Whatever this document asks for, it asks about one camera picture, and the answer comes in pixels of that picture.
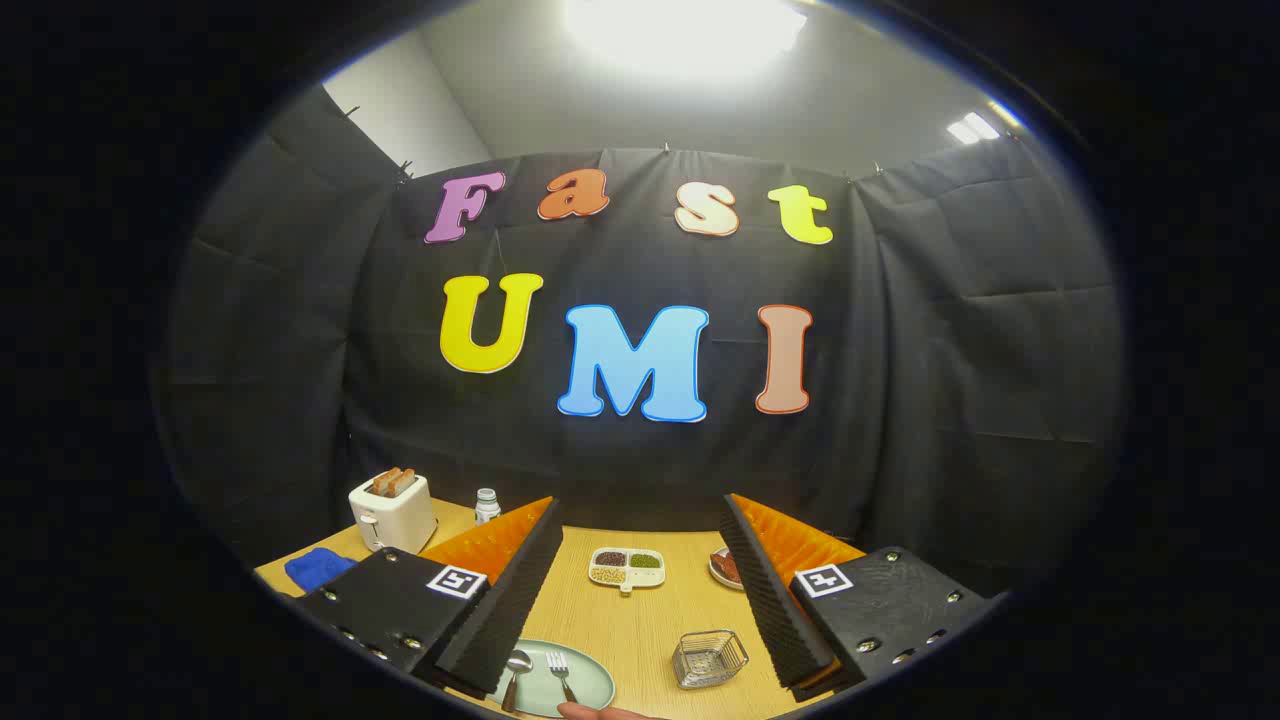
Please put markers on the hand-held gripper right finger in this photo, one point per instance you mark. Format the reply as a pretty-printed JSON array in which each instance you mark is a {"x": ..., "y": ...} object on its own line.
[{"x": 770, "y": 600}]

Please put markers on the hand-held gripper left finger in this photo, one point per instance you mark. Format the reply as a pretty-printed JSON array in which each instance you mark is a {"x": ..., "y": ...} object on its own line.
[{"x": 510, "y": 600}]

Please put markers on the plate of meat and vegetables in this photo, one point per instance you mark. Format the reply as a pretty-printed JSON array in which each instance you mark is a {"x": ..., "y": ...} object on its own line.
[{"x": 727, "y": 568}]

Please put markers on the small white bottle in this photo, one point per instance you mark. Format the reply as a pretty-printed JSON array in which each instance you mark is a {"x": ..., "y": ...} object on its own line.
[{"x": 487, "y": 507}]

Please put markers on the pale green plate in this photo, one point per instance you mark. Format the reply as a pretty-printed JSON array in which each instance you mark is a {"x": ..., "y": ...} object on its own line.
[{"x": 590, "y": 680}]

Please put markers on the white divided dish with beans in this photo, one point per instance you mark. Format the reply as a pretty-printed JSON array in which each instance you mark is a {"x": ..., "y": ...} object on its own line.
[{"x": 628, "y": 570}]

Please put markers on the white toaster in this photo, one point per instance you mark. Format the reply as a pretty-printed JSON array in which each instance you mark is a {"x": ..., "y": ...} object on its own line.
[{"x": 398, "y": 515}]

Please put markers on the toasted bread slice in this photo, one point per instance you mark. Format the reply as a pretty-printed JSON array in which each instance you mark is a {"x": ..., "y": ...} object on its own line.
[
  {"x": 404, "y": 479},
  {"x": 385, "y": 483}
]

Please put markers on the blue cloth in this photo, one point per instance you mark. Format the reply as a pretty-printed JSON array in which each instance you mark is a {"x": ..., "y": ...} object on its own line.
[{"x": 315, "y": 568}]

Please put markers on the small ceiling light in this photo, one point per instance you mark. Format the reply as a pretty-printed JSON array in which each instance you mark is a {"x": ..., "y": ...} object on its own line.
[{"x": 972, "y": 128}]

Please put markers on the large ceiling light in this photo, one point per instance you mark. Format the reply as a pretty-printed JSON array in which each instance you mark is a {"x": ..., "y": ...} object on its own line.
[{"x": 685, "y": 35}]

